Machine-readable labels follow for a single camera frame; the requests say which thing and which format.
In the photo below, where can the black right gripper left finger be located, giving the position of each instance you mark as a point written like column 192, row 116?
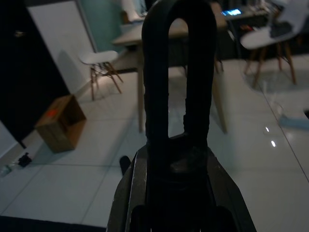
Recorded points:
column 155, row 84

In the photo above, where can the black cabinet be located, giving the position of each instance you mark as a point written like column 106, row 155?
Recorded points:
column 24, row 72

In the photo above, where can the small black object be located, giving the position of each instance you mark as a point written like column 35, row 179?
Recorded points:
column 25, row 160

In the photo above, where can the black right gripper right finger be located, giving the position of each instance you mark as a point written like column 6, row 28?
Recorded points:
column 200, row 84

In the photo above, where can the brown cardboard box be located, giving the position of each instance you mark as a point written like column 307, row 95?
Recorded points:
column 60, row 123

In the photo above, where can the grey wooden table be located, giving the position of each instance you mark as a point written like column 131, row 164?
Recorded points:
column 130, row 38

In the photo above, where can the white chair wooden legs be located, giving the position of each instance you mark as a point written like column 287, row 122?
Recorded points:
column 260, row 37
column 99, row 56

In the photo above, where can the clear plastic bottle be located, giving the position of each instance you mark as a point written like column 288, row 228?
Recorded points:
column 6, row 170

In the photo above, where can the black floor mat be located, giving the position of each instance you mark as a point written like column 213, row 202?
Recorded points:
column 48, row 224

